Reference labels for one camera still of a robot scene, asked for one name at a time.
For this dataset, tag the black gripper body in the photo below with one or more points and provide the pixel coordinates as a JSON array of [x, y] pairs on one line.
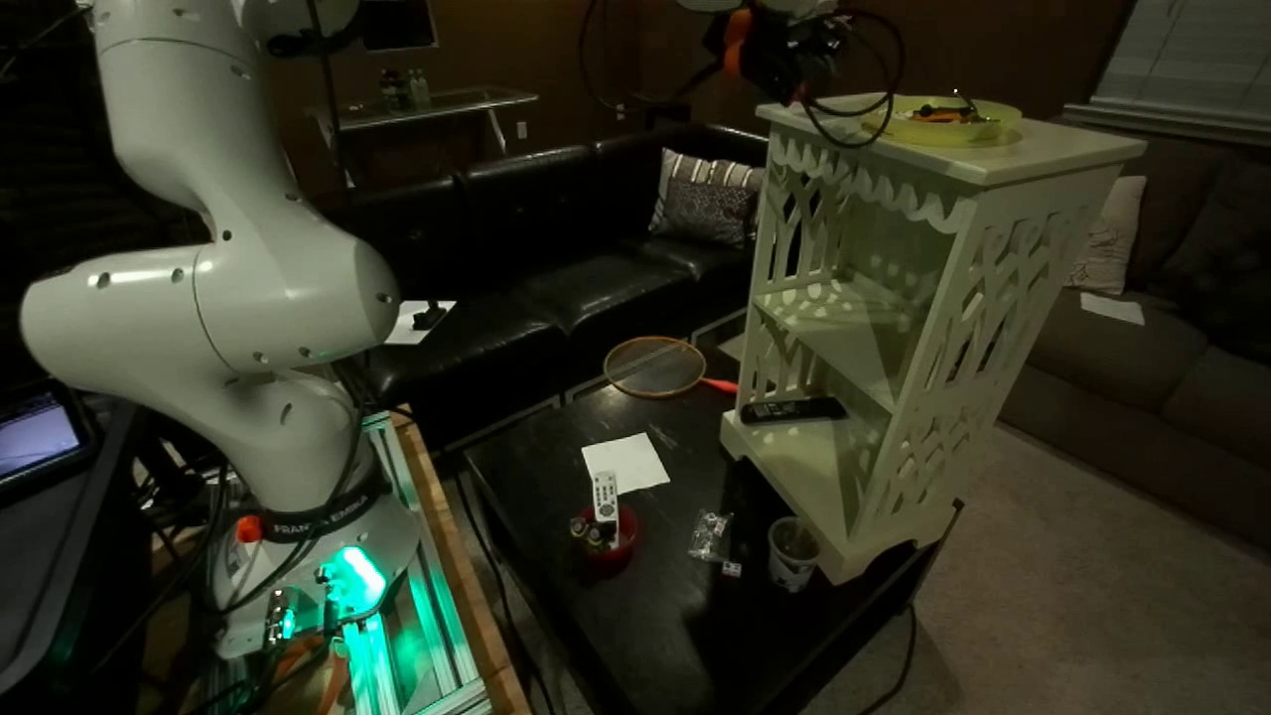
[[795, 46]]

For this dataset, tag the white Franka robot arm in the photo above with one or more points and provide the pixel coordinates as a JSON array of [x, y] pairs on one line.
[[213, 304]]

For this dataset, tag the green lit robot base stand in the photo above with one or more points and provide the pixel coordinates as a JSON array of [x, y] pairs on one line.
[[382, 619]]

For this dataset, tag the white lattice shelf unit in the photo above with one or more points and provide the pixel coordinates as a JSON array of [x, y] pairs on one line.
[[926, 291]]

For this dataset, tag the small orange black item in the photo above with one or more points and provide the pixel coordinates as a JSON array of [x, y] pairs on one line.
[[946, 108]]

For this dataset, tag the yellow-green plate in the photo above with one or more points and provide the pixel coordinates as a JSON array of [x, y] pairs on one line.
[[943, 119]]

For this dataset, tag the black white patterned pillow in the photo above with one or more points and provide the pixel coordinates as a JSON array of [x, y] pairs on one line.
[[710, 201]]

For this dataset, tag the black leather sofa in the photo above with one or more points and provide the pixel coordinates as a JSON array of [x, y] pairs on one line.
[[557, 291]]

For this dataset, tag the light couch cushion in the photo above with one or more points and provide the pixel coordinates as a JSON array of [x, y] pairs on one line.
[[1114, 231]]

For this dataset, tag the glass console table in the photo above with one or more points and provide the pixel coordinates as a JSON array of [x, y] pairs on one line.
[[422, 108]]

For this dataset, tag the window blinds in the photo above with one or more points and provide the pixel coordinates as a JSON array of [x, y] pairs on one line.
[[1184, 63]]

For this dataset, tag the small white paper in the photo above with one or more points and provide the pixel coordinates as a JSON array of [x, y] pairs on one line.
[[1114, 307]]

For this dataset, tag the white paper sheet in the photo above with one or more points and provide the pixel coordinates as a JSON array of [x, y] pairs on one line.
[[627, 462]]

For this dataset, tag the white paper with black object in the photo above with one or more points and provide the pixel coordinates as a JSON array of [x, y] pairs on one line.
[[430, 324]]

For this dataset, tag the white marker pen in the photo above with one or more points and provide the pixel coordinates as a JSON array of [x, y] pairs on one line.
[[606, 503]]

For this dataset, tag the clear plastic wrapper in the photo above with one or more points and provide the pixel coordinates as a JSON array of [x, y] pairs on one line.
[[717, 541]]

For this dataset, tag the grey fabric couch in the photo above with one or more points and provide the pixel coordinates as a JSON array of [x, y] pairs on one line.
[[1165, 381]]

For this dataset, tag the small white cup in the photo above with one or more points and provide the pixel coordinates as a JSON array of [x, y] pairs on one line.
[[795, 555]]

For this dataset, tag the red bowl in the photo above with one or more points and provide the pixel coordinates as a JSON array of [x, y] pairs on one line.
[[606, 545]]

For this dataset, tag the black coffee table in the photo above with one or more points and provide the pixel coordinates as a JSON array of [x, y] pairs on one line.
[[663, 619]]

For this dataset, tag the wooden board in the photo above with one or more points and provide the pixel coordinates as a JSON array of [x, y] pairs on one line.
[[458, 559]]

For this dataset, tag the orange knob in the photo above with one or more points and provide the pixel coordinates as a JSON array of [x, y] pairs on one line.
[[248, 525]]

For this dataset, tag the tablet screen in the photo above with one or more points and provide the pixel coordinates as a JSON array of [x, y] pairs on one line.
[[34, 438]]

